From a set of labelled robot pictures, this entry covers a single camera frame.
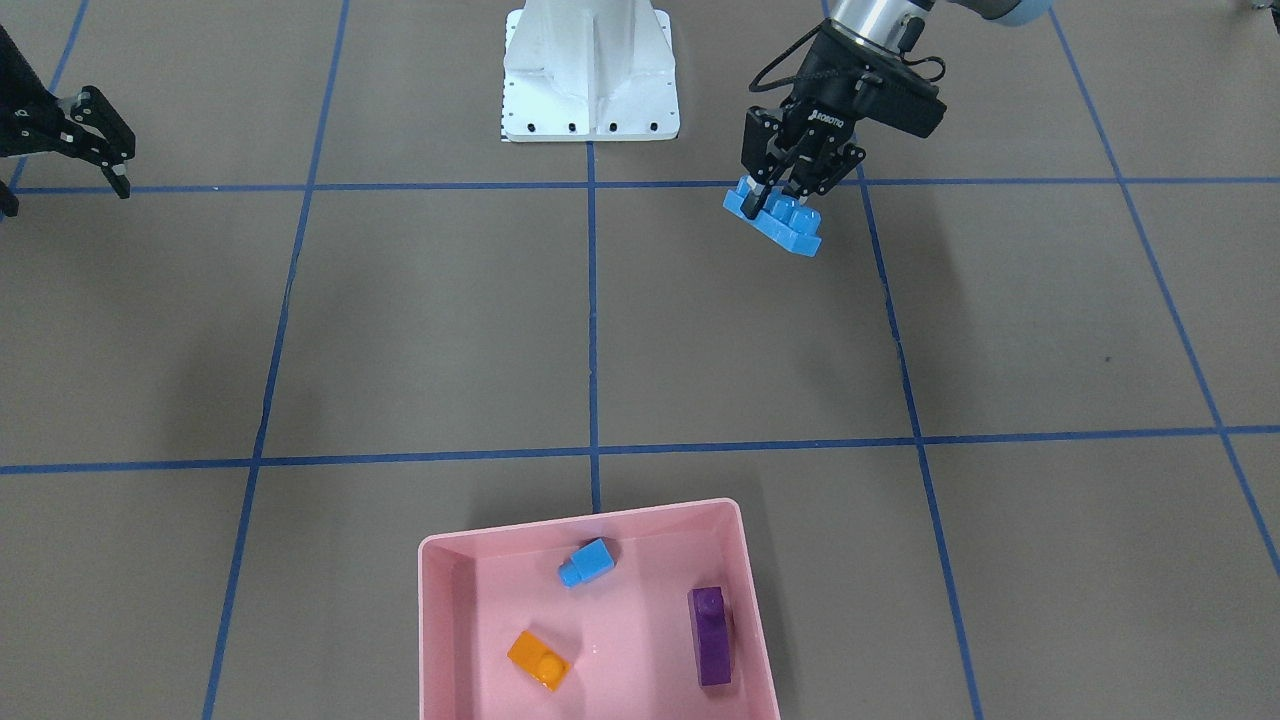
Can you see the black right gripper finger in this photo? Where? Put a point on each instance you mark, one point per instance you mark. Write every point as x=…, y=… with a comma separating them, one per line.
x=92, y=130

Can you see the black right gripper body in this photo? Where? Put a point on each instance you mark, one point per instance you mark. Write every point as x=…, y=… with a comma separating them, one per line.
x=28, y=122

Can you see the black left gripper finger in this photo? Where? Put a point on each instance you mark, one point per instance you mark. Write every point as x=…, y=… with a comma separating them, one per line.
x=817, y=164
x=761, y=156

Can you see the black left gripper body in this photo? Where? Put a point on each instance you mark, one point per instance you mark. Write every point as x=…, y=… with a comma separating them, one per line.
x=822, y=108

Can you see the long blue toy block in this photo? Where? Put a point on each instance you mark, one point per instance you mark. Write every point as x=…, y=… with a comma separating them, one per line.
x=783, y=219

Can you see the small blue toy block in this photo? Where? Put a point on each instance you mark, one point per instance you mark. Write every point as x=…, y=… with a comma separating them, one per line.
x=586, y=564

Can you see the purple toy block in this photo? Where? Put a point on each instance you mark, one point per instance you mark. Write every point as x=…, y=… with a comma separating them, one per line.
x=709, y=614

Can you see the orange toy block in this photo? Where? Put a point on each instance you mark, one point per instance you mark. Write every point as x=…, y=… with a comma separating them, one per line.
x=534, y=657

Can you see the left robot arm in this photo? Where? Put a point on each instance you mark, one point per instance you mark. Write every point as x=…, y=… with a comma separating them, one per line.
x=895, y=26

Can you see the pink plastic box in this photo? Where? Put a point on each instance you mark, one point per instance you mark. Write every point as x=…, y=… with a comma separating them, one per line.
x=627, y=634

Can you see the white metal mounting base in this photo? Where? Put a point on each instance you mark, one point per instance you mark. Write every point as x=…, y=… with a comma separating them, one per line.
x=589, y=71

